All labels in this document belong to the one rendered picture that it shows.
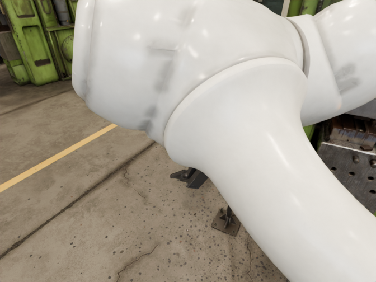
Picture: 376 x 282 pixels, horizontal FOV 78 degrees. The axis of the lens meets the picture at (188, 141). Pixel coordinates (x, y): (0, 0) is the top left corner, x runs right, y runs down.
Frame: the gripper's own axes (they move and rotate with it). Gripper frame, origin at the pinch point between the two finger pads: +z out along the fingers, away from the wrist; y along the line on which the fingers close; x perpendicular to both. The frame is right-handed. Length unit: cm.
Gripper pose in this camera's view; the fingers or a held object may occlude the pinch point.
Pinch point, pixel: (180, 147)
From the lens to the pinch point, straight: 53.7
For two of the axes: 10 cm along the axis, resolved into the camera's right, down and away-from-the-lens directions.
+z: -4.8, 2.7, 8.4
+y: -0.7, 9.4, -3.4
